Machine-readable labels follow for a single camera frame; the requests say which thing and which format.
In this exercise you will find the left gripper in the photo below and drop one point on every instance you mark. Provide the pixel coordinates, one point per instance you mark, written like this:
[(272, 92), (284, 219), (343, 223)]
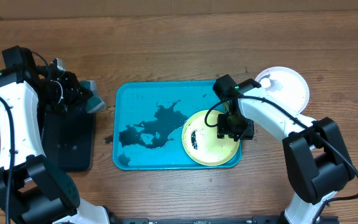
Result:
[(78, 93)]

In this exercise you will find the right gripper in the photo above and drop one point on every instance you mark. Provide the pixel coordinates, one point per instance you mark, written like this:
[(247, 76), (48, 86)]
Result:
[(225, 129)]

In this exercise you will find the dark green sponge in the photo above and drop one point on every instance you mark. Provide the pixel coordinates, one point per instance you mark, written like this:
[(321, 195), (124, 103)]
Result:
[(94, 103)]

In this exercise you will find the yellow-green plate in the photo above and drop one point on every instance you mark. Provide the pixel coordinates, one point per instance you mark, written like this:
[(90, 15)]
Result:
[(202, 145)]

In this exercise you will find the white plate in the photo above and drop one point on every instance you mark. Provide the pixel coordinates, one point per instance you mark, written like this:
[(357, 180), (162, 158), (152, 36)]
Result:
[(286, 85)]

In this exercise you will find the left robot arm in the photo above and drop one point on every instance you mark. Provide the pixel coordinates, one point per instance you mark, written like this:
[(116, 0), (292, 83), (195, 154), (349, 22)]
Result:
[(32, 188)]

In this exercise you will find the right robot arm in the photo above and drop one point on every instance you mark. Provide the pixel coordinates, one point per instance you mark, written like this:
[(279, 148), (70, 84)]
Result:
[(316, 157)]

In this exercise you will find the black rectangular water tray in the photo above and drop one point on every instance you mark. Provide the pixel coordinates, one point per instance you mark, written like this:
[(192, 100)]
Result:
[(68, 139)]

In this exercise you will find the teal plastic tray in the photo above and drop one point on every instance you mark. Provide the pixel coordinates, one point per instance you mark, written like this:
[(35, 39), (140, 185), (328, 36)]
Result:
[(149, 119)]

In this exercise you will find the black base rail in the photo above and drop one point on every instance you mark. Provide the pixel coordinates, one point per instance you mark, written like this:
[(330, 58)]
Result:
[(228, 220)]

